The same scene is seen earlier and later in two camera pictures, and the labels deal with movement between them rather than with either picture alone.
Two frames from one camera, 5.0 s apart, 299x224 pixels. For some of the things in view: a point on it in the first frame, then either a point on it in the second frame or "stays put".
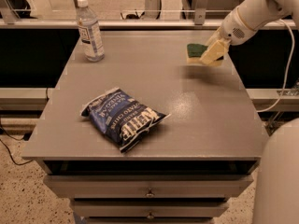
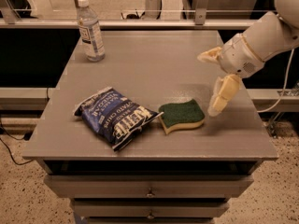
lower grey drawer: [149, 209] stays put
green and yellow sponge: [194, 52] -> [180, 115]
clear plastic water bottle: [90, 31] stays put
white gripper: [234, 30] -> [237, 57]
